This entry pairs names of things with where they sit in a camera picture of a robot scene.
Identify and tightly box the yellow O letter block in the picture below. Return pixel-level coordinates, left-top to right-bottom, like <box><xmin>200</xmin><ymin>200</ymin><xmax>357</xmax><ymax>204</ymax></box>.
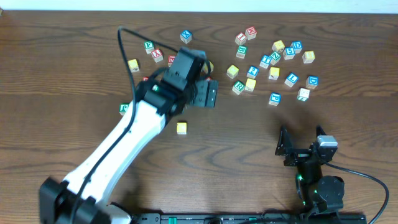
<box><xmin>209</xmin><ymin>61</ymin><xmax>214</xmax><ymax>73</ymax></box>

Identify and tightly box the green R letter block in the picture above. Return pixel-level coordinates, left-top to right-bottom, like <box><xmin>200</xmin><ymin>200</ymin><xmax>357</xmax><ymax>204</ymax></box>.
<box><xmin>232</xmin><ymin>80</ymin><xmax>246</xmax><ymax>95</ymax></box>

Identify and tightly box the yellow C letter block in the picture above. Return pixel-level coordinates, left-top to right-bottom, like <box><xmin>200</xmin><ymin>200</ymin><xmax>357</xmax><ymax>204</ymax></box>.
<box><xmin>177</xmin><ymin>122</ymin><xmax>187</xmax><ymax>135</ymax></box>

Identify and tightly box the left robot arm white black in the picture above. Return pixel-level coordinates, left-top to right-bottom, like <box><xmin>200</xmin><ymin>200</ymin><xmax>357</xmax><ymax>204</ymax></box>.
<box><xmin>39</xmin><ymin>78</ymin><xmax>218</xmax><ymax>224</ymax></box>

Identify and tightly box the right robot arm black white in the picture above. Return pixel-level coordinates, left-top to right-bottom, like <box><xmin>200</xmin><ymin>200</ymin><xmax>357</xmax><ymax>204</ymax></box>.
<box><xmin>275</xmin><ymin>126</ymin><xmax>345</xmax><ymax>220</ymax></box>

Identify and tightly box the yellow block centre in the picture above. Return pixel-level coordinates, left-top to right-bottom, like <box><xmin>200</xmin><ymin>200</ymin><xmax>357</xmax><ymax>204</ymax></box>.
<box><xmin>226</xmin><ymin>65</ymin><xmax>239</xmax><ymax>79</ymax></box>

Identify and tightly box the white green block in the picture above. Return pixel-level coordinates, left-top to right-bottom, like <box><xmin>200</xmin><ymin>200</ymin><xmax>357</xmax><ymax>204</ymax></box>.
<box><xmin>297</xmin><ymin>88</ymin><xmax>310</xmax><ymax>101</ymax></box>

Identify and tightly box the blue P letter block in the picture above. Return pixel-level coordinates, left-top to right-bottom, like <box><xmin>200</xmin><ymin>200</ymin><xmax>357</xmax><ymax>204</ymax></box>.
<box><xmin>269</xmin><ymin>93</ymin><xmax>281</xmax><ymax>106</ymax></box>

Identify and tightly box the yellow block beside R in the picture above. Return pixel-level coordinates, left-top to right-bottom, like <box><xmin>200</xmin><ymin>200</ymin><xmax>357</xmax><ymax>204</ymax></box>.
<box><xmin>245</xmin><ymin>78</ymin><xmax>256</xmax><ymax>92</ymax></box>

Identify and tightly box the red E letter block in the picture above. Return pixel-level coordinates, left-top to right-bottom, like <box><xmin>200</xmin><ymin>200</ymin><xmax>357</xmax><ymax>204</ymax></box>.
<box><xmin>168</xmin><ymin>55</ymin><xmax>176</xmax><ymax>67</ymax></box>

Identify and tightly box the blue D block right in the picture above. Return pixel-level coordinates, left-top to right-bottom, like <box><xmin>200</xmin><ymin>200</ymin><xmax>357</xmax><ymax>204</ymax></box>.
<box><xmin>306</xmin><ymin>75</ymin><xmax>319</xmax><ymax>89</ymax></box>

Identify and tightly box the blue d block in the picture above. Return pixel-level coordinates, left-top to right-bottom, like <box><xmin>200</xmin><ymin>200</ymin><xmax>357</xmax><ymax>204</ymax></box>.
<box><xmin>290</xmin><ymin>41</ymin><xmax>303</xmax><ymax>54</ymax></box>
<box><xmin>306</xmin><ymin>75</ymin><xmax>319</xmax><ymax>89</ymax></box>

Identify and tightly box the blue 2 number block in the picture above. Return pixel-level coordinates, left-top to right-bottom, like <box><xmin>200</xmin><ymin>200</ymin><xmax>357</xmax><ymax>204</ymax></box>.
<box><xmin>246</xmin><ymin>66</ymin><xmax>259</xmax><ymax>79</ymax></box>

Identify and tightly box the green B letter block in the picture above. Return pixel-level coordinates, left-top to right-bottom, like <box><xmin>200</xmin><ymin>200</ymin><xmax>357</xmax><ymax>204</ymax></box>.
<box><xmin>236</xmin><ymin>45</ymin><xmax>248</xmax><ymax>58</ymax></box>

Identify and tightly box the blue L letter block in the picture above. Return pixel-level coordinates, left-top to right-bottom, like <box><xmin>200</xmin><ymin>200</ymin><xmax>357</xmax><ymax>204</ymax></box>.
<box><xmin>284</xmin><ymin>73</ymin><xmax>299</xmax><ymax>88</ymax></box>

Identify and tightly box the blue X letter block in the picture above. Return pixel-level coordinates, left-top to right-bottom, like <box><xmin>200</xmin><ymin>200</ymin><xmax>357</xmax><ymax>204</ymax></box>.
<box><xmin>180</xmin><ymin>30</ymin><xmax>192</xmax><ymax>44</ymax></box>

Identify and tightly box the red X letter block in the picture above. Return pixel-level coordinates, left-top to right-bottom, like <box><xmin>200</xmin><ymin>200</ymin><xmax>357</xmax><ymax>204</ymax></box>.
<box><xmin>150</xmin><ymin>49</ymin><xmax>164</xmax><ymax>63</ymax></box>

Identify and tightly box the red I block top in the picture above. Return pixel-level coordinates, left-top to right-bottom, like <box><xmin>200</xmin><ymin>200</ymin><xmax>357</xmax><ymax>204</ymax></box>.
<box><xmin>235</xmin><ymin>32</ymin><xmax>247</xmax><ymax>45</ymax></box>

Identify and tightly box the blue T letter block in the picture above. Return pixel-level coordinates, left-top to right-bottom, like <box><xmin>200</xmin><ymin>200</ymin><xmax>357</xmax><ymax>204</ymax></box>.
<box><xmin>259</xmin><ymin>55</ymin><xmax>271</xmax><ymax>69</ymax></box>

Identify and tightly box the green F letter block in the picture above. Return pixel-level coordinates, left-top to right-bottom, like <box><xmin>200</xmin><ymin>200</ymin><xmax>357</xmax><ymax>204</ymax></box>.
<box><xmin>144</xmin><ymin>41</ymin><xmax>155</xmax><ymax>54</ymax></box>

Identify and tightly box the yellow block right middle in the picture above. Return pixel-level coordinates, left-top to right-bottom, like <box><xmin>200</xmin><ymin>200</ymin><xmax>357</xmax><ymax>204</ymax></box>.
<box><xmin>269</xmin><ymin>67</ymin><xmax>280</xmax><ymax>80</ymax></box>

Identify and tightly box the yellow 8 number block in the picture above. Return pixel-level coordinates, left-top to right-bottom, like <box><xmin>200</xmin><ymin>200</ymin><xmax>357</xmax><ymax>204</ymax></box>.
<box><xmin>302</xmin><ymin>51</ymin><xmax>315</xmax><ymax>64</ymax></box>

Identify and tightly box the yellow block far left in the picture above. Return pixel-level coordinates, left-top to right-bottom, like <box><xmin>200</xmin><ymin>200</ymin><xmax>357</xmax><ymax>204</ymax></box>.
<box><xmin>127</xmin><ymin>59</ymin><xmax>139</xmax><ymax>73</ymax></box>

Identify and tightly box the red M letter block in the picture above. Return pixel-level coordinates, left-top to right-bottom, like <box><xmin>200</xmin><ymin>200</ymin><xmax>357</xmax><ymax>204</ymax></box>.
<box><xmin>245</xmin><ymin>26</ymin><xmax>257</xmax><ymax>40</ymax></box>

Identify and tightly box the green Z letter block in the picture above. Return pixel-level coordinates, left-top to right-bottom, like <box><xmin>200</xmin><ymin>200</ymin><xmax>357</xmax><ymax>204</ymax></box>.
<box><xmin>270</xmin><ymin>52</ymin><xmax>281</xmax><ymax>65</ymax></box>

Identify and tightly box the green J letter block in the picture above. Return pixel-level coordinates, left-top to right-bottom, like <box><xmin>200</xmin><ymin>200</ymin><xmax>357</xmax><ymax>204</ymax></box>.
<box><xmin>119</xmin><ymin>103</ymin><xmax>129</xmax><ymax>116</ymax></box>

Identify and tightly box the blue 5 number block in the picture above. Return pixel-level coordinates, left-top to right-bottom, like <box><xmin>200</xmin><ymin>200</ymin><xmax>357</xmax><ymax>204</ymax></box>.
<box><xmin>283</xmin><ymin>47</ymin><xmax>295</xmax><ymax>60</ymax></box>

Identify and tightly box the yellow block top right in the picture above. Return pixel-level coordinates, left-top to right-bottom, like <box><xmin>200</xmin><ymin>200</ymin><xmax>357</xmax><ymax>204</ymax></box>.
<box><xmin>272</xmin><ymin>40</ymin><xmax>285</xmax><ymax>53</ymax></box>

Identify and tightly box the blue D block top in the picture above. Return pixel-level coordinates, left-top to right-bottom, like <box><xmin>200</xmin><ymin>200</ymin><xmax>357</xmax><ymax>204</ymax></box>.
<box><xmin>290</xmin><ymin>41</ymin><xmax>303</xmax><ymax>54</ymax></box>

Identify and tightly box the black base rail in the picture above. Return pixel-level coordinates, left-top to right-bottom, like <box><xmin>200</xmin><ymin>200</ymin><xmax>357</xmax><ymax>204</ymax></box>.
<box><xmin>131</xmin><ymin>213</ymin><xmax>367</xmax><ymax>224</ymax></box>

